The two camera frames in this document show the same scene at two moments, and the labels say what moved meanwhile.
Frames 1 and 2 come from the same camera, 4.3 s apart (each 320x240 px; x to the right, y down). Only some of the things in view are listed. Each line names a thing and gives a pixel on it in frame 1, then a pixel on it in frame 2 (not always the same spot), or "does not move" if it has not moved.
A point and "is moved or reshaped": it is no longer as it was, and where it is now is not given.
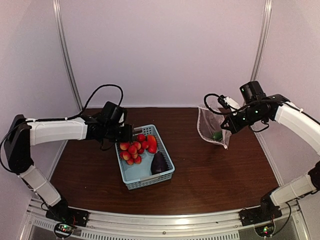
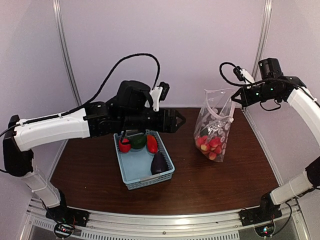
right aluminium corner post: [263, 40] does not move
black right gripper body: [252, 116] to [266, 93]
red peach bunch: [132, 152] to [212, 146]
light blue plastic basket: [138, 176] does not move
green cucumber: [217, 136] to [204, 132]
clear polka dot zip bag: [209, 123] is moved or reshaped
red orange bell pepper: [152, 144] does not move
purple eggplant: [159, 164] does not move
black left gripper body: [114, 135] to [137, 121]
